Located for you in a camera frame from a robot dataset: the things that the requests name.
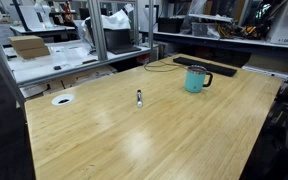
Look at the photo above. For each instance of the slim aluminium frame post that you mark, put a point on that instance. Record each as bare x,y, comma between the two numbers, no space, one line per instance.
151,23

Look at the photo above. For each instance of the grey diagonal frame beam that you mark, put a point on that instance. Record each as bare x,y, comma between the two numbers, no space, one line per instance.
2,63

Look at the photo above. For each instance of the white workbench shelf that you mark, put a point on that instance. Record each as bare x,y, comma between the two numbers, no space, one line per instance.
50,63

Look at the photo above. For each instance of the small black object on shelf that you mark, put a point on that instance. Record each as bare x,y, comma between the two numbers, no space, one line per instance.
57,67

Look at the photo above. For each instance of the black storage bin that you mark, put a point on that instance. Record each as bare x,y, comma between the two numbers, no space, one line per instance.
170,25

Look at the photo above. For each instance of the clear plastic container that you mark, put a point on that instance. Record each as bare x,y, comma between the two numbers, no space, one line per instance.
202,30

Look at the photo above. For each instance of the black laptop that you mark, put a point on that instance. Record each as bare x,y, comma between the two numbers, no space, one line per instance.
119,40

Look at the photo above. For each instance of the flattened cardboard sheets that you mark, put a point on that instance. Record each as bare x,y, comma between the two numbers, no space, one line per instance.
67,81

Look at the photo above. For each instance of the cardboard box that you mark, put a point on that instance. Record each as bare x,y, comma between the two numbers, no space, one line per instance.
29,46

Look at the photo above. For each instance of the white plastic bag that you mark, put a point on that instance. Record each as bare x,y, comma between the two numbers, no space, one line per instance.
115,20

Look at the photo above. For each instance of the black and white marker pen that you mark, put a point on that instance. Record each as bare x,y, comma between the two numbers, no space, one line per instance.
139,97

